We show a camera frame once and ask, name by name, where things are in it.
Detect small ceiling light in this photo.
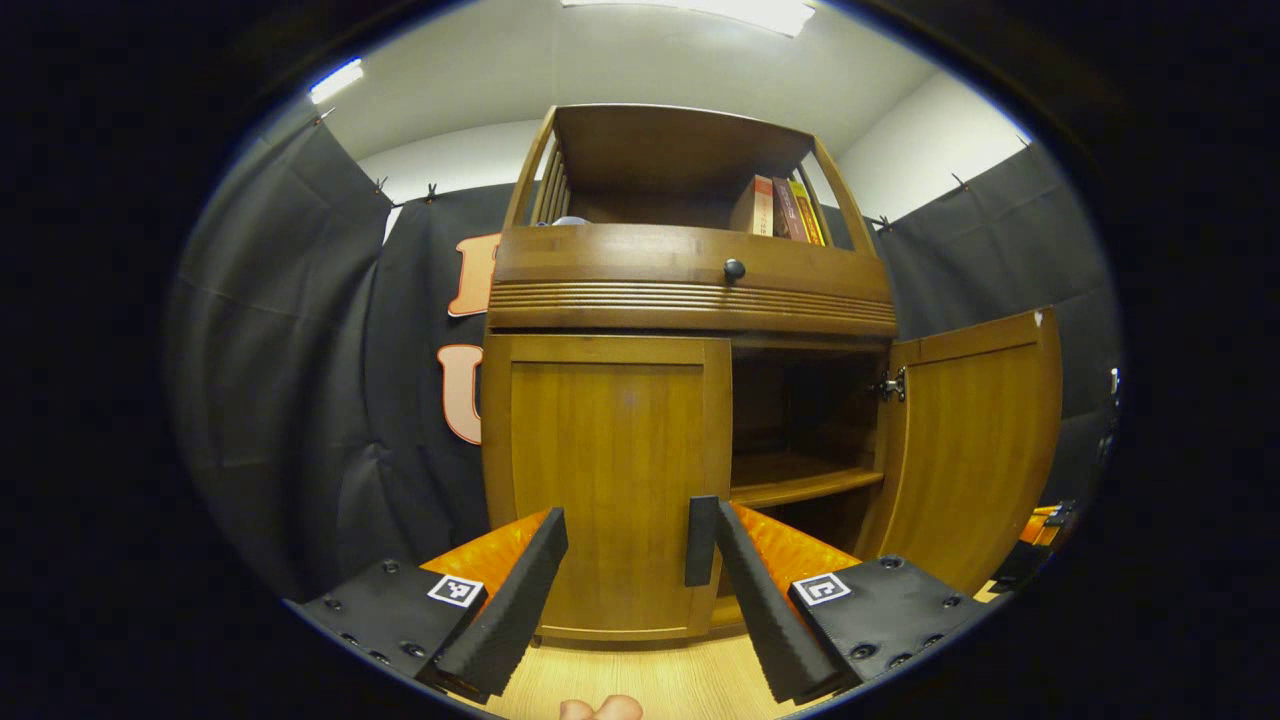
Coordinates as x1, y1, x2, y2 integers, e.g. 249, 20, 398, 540
308, 58, 366, 106

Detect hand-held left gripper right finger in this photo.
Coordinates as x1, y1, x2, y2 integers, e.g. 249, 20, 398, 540
715, 500, 1013, 706

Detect wooden double-door shoe cabinet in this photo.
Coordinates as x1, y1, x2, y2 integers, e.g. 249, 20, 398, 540
480, 103, 1064, 646

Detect black backdrop cloth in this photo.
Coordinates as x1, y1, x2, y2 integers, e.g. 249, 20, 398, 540
165, 110, 1123, 601

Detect red book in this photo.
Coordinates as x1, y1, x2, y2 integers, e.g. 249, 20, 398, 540
770, 177, 809, 243

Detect brown book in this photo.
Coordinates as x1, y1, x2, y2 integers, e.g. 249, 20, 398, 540
728, 175, 774, 238

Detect yellow book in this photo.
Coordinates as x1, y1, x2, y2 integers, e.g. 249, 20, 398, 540
788, 178, 827, 247

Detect wooden shoe cabinet door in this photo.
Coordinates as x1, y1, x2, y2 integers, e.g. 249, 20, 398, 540
855, 308, 1064, 596
482, 335, 734, 641

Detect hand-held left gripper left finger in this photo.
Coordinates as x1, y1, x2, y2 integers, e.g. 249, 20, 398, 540
290, 505, 569, 706

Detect wooden drawer with black knob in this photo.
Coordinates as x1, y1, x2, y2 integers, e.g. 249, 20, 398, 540
487, 223, 898, 338

